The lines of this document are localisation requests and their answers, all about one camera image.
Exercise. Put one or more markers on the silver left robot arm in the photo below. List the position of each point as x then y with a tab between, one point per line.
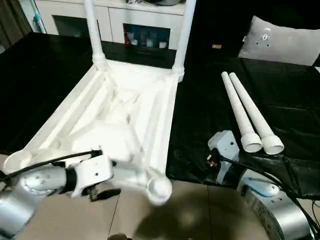
30	190

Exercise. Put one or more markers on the white cabinet with glass doors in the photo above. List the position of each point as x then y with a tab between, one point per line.
112	15

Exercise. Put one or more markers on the grey cushion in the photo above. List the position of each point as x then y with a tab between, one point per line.
280	42

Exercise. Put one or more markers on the small white cup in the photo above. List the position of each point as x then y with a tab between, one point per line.
135	41
162	45

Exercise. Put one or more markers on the white plastic table top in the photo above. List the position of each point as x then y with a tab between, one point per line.
112	112

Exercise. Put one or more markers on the white plastic table leg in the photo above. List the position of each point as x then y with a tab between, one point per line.
252	107
183	37
237	107
96	37

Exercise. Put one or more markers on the black work mat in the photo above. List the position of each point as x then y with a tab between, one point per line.
275	100

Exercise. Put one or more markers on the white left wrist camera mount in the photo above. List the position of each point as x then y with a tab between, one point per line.
92	172

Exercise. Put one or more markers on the red box in cabinet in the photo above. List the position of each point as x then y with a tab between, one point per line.
128	38

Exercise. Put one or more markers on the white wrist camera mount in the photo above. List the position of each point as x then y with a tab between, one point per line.
92	172
226	145

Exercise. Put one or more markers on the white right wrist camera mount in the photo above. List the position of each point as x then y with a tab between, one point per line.
226	145

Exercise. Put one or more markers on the dark robot foot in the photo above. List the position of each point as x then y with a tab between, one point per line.
117	237

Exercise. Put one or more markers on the round grey appliance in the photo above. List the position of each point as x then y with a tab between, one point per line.
166	2

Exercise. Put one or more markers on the brown window curtain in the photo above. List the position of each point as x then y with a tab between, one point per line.
12	20

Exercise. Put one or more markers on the tall black cabinet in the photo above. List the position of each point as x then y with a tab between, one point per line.
220	25

